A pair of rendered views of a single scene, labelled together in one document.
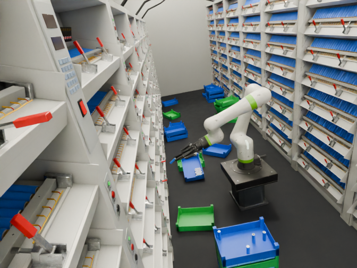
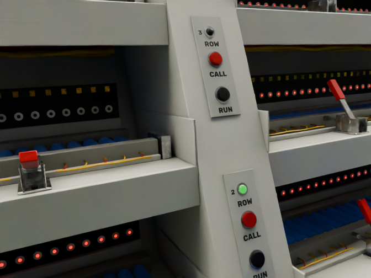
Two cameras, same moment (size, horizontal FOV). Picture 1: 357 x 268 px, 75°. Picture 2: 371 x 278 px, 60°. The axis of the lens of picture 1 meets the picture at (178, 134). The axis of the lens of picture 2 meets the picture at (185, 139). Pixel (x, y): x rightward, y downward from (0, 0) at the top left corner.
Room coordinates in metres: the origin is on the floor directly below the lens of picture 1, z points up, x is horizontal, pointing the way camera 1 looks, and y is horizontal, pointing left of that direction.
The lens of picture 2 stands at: (1.67, -0.11, 0.46)
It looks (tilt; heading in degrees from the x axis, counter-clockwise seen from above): 6 degrees up; 66
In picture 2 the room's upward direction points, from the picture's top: 11 degrees counter-clockwise
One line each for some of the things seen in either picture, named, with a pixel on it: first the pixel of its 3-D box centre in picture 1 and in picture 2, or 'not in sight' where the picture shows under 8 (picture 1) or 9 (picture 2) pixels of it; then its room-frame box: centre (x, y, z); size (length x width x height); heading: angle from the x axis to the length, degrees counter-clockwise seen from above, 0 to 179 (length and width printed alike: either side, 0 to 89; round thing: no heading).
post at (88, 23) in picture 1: (131, 162); not in sight; (1.17, 0.30, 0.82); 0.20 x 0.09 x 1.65; 91
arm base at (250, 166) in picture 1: (252, 160); not in sight; (1.60, -0.56, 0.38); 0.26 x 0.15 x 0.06; 98
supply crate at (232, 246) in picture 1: (244, 240); not in sight; (0.89, -0.25, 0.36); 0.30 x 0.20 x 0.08; 91
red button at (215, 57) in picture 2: not in sight; (214, 59); (1.87, 0.20, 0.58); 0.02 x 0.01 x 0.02; 1
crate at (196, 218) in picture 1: (195, 217); not in sight; (1.44, -0.01, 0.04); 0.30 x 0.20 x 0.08; 80
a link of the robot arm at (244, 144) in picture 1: (244, 148); not in sight; (1.61, -0.50, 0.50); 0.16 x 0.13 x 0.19; 3
